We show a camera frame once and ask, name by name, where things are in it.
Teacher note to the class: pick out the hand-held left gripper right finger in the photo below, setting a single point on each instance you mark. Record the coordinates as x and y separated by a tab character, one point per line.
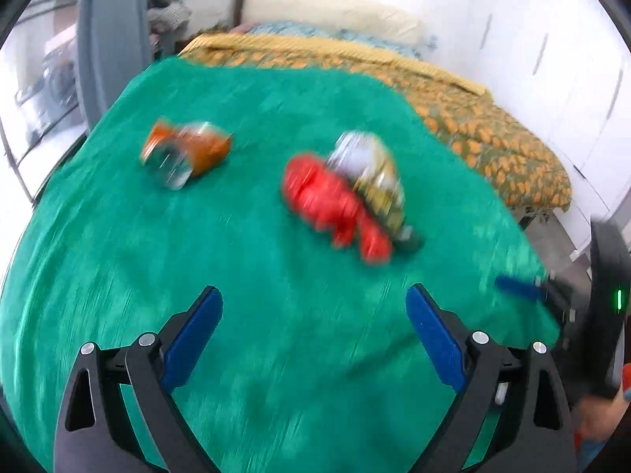
436	337

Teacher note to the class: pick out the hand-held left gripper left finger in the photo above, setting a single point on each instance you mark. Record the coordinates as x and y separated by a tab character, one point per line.
194	335

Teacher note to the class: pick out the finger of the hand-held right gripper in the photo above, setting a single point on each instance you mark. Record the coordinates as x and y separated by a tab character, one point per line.
520	287

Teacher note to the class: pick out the red plastic snack wrapper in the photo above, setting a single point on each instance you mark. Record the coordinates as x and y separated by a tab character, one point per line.
325	197

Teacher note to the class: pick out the crushed orange drink can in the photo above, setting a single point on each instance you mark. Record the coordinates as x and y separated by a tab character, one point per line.
197	150

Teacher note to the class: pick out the silver foil snack bag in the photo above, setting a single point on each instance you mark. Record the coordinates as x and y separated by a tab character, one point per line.
365	157

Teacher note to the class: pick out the person's right hand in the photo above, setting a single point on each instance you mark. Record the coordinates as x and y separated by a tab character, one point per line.
599	419

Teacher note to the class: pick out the green patterned tablecloth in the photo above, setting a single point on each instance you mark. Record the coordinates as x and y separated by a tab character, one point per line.
276	281

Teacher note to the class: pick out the orange patterned bedspread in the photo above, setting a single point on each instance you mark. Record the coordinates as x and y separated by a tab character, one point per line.
493	133

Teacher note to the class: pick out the white wardrobe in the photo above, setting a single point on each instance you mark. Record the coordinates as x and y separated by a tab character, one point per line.
567	59

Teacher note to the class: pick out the washing machine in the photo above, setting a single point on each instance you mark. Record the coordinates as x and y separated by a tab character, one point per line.
49	83

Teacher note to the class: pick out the grey chair back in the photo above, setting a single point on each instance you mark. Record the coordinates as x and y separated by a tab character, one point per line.
113	34

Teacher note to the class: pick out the blue floral pillow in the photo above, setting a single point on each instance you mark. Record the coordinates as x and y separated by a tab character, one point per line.
296	29

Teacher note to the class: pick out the pile of clothes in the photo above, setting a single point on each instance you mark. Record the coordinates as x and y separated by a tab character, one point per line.
167	12

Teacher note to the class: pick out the cream pillow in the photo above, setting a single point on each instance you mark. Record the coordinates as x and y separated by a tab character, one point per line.
335	12

